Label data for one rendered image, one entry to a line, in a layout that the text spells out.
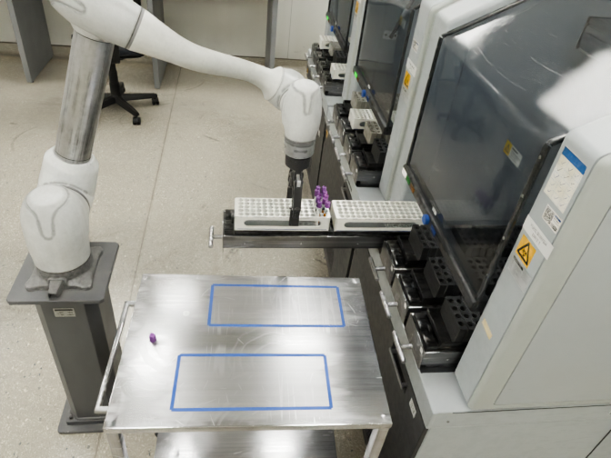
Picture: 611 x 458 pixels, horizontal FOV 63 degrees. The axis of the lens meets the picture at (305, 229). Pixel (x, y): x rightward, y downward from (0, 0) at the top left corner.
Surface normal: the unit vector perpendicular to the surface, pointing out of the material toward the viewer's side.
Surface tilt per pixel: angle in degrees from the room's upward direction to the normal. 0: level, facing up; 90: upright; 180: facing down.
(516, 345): 90
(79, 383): 90
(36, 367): 0
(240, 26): 90
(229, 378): 0
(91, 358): 90
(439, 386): 0
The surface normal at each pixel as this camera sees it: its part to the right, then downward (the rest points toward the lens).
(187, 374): 0.10, -0.78
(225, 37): 0.11, 0.62
